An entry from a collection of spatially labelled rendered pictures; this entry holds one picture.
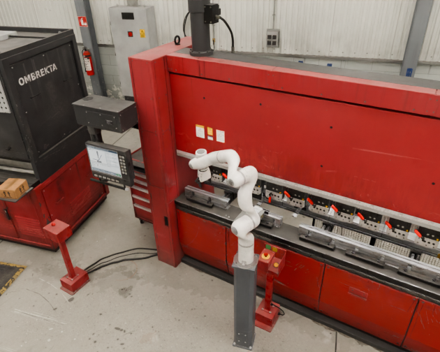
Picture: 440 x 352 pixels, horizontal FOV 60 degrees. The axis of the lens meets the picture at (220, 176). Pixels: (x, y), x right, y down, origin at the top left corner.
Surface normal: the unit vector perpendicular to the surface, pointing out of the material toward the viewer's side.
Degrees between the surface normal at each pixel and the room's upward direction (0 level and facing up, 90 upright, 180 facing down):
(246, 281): 90
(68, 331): 0
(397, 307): 90
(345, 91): 90
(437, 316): 90
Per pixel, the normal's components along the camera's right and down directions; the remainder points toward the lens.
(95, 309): -0.02, -0.84
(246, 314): -0.29, 0.52
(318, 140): -0.51, 0.47
